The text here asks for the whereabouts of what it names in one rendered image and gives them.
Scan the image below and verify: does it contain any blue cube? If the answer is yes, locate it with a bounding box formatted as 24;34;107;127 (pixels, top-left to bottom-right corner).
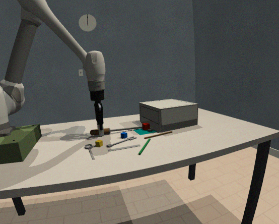
121;132;127;139

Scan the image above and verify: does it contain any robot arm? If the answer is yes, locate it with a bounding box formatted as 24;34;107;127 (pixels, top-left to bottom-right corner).
0;0;105;137

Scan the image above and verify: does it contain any teal square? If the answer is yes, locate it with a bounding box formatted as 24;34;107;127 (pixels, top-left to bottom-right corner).
134;128;157;135

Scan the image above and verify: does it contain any grey spoon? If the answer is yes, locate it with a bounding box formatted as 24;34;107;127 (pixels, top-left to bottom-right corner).
85;144;95;159

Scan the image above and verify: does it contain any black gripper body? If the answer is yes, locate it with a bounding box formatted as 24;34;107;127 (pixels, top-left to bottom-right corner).
90;90;104;107

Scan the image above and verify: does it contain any yellow cube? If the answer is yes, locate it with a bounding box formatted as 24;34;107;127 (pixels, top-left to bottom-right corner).
95;140;103;147

